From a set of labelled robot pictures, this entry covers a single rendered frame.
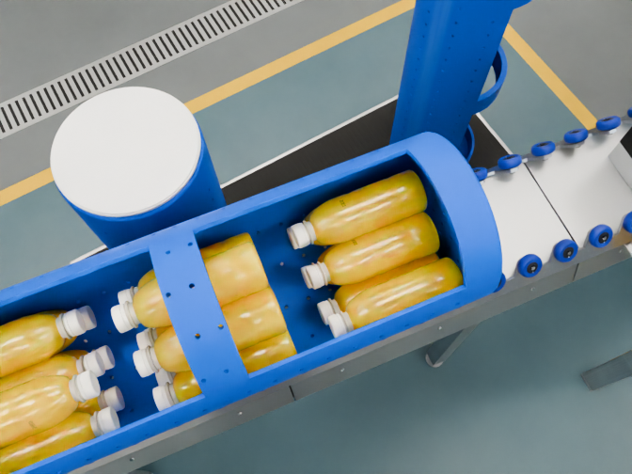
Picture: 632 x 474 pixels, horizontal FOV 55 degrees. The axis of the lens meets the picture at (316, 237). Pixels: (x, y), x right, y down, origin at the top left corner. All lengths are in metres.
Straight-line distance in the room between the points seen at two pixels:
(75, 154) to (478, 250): 0.74
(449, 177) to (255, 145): 1.54
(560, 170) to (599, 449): 1.10
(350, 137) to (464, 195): 1.34
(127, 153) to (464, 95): 0.92
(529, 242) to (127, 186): 0.75
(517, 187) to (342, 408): 1.03
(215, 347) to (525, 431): 1.43
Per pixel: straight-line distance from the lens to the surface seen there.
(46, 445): 0.97
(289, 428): 2.01
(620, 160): 1.34
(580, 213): 1.28
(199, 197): 1.19
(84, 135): 1.22
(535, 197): 1.27
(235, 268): 0.85
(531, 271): 1.16
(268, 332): 0.88
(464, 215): 0.87
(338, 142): 2.17
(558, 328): 2.20
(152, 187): 1.13
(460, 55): 1.57
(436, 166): 0.89
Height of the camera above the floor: 1.99
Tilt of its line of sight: 67 degrees down
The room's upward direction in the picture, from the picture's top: 2 degrees counter-clockwise
